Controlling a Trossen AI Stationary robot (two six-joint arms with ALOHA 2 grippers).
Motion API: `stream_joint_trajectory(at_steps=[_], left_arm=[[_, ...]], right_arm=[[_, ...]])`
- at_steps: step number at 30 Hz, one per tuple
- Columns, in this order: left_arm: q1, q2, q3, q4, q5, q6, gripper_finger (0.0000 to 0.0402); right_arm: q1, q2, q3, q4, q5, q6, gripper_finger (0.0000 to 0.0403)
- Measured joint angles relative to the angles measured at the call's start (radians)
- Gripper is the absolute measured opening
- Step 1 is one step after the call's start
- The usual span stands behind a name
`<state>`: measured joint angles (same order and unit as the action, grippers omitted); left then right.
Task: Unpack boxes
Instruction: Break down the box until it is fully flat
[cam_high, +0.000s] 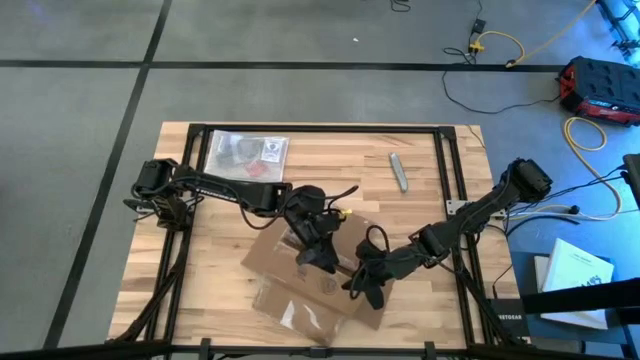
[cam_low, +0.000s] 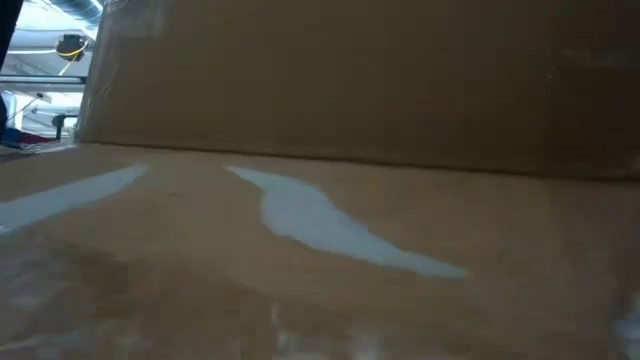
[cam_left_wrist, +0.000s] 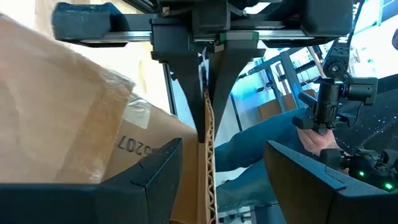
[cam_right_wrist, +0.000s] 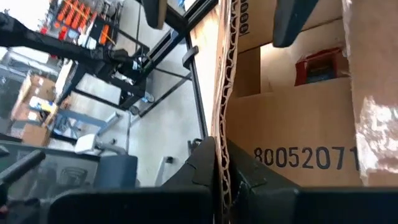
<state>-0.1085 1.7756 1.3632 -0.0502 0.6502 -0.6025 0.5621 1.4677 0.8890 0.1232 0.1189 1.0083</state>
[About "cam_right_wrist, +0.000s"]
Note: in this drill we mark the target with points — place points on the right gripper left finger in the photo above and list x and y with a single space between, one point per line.
124 205

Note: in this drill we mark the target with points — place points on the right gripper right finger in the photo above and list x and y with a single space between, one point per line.
311 205

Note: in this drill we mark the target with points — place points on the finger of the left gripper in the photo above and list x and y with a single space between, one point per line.
292 21
155 12

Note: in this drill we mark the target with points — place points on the taped brown cardboard box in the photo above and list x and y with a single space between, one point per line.
295 118

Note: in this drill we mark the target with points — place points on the stacked brown cardboard boxes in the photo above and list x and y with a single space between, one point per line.
34 93

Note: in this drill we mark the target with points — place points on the dark round bin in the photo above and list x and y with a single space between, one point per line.
116 171

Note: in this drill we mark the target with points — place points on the small red blue package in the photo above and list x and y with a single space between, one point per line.
320 67

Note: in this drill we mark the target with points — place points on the shelf with orange parts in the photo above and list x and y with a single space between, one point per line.
74 18

